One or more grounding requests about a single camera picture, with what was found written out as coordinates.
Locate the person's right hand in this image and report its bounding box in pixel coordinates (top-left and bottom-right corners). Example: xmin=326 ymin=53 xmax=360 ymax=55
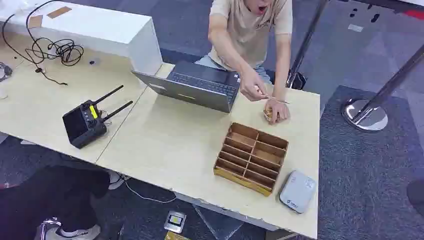
xmin=239 ymin=67 xmax=270 ymax=103

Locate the person's left hand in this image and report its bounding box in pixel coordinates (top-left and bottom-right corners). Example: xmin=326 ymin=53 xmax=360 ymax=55
xmin=263 ymin=97 xmax=292 ymax=126

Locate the thin playing card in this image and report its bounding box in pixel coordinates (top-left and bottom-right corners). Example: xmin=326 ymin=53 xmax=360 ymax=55
xmin=254 ymin=85 xmax=292 ymax=106

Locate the wooden divided card box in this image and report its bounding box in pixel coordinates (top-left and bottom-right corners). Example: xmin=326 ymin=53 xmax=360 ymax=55
xmin=212 ymin=122 xmax=290 ymax=198

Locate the person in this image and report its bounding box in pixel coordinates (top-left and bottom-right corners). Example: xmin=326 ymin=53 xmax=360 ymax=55
xmin=0 ymin=164 xmax=131 ymax=240
xmin=194 ymin=0 xmax=294 ymax=126

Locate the grey laptop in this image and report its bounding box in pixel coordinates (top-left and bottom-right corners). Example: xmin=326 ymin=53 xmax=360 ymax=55
xmin=131 ymin=60 xmax=242 ymax=115

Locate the chrome stanchion with black base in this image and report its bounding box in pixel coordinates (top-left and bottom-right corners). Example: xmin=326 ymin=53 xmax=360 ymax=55
xmin=285 ymin=0 xmax=330 ymax=91

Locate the grey desk support panel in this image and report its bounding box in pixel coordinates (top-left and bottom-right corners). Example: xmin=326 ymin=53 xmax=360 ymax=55
xmin=193 ymin=204 xmax=244 ymax=240

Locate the small silver floor device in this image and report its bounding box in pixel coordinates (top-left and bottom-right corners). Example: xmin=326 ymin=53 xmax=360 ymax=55
xmin=163 ymin=210 xmax=187 ymax=234

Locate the dark furniture edge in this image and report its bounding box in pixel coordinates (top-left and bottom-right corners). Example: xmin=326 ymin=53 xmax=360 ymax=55
xmin=337 ymin=0 xmax=424 ymax=14

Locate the black round object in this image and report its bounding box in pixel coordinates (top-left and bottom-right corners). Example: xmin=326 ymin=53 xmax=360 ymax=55
xmin=406 ymin=179 xmax=424 ymax=218

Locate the white cabinet block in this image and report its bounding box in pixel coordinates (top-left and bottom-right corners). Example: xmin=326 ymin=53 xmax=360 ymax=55
xmin=0 ymin=0 xmax=164 ymax=76

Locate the yellow printed packet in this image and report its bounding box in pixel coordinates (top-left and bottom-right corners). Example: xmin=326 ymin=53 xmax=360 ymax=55
xmin=164 ymin=231 xmax=191 ymax=240

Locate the red object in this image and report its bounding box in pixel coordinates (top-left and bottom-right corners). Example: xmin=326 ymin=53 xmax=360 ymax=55
xmin=403 ymin=9 xmax=424 ymax=21

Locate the black remote controller with antennas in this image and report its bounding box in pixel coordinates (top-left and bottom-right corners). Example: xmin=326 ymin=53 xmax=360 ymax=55
xmin=62 ymin=84 xmax=134 ymax=150

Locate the long brown tape piece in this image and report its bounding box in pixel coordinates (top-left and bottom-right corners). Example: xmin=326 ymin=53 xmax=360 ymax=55
xmin=46 ymin=5 xmax=73 ymax=19

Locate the square brown tape piece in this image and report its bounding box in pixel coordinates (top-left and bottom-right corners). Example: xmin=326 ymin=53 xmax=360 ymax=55
xmin=27 ymin=14 xmax=44 ymax=30

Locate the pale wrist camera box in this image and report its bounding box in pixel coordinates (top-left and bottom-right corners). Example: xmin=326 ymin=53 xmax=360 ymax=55
xmin=278 ymin=170 xmax=318 ymax=215

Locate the thin white floor cable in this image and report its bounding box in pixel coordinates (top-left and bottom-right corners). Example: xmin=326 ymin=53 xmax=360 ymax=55
xmin=122 ymin=178 xmax=177 ymax=205

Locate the black tangled cable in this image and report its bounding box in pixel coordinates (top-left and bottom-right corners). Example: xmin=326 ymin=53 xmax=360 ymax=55
xmin=1 ymin=0 xmax=85 ymax=87

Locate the chrome chair frame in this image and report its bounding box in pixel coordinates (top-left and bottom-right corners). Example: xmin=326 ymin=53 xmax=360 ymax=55
xmin=34 ymin=217 xmax=62 ymax=240

